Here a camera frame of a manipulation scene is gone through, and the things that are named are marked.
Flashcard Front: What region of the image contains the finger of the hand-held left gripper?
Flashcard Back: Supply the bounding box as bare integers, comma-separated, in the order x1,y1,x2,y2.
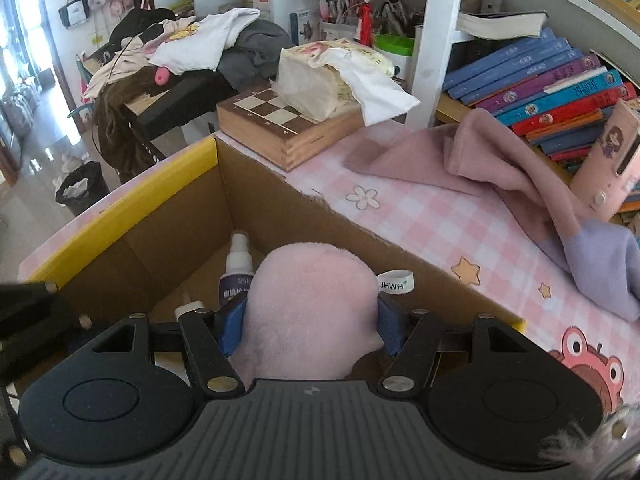
0,280,93,386

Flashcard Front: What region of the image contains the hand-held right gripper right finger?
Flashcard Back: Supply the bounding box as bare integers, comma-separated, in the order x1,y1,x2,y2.
376,291,533,395

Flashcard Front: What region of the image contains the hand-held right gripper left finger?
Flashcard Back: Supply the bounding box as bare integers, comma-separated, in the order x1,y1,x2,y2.
87,292,251,393

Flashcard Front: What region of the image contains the pink plush toy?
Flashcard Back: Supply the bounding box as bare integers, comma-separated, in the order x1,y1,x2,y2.
230,242,416,381

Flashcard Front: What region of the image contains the brown cardboard box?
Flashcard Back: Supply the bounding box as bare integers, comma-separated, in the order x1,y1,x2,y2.
17,135,527,396

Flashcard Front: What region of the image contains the small white bottle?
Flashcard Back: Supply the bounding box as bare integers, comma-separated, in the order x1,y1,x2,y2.
174,294,207,320

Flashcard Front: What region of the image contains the white spray bottle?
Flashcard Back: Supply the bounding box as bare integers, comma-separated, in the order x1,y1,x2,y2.
218,230,257,311

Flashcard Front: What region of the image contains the black trash bin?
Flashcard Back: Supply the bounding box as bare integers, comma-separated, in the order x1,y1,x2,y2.
55,161,112,217

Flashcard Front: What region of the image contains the pink and purple cloth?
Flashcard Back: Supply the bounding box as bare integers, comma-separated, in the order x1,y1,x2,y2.
342,107,640,323

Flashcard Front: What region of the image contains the wooden chess box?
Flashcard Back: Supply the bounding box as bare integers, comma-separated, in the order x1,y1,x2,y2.
216,85,366,172

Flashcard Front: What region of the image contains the brown garment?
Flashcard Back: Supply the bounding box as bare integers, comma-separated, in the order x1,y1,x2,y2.
92,67,166,183

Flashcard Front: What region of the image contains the grey fluffy fur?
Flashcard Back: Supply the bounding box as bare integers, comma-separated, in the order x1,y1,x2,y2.
540,402,640,480

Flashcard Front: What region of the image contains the floral tissue pack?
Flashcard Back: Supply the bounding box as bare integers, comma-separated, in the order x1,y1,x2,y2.
275,39,396,121

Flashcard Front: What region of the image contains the pink pencil case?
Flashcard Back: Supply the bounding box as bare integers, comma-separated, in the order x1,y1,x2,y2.
570,100,640,223

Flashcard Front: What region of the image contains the pale pink garment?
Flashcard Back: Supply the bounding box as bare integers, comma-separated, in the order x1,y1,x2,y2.
82,35,161,101

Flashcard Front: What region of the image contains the grey garment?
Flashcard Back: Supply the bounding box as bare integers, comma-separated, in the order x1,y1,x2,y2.
217,20,293,91

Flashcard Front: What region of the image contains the green pen holder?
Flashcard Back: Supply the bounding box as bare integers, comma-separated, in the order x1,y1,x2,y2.
372,34,416,81

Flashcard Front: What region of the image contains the row of colourful books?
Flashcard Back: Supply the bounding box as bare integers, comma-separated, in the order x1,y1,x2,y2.
442,27,640,228

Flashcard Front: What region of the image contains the red dress figurine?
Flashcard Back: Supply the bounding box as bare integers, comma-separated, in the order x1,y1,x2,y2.
357,0,375,48

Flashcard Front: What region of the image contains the white picture box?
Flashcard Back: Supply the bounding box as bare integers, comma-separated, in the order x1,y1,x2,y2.
290,7,321,45

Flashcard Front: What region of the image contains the black and white tote bag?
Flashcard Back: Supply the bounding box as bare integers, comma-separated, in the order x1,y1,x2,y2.
57,0,91,28

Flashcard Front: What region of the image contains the black garment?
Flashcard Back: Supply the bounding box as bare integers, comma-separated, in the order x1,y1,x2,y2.
109,7,176,48

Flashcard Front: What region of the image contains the thick white book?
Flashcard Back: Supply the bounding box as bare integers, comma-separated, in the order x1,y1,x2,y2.
457,10,548,41

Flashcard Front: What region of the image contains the cluster of pens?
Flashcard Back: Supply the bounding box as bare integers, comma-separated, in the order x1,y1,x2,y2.
317,0,426,38

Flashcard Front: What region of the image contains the white shelf frame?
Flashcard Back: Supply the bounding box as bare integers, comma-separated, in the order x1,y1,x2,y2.
405,0,640,128

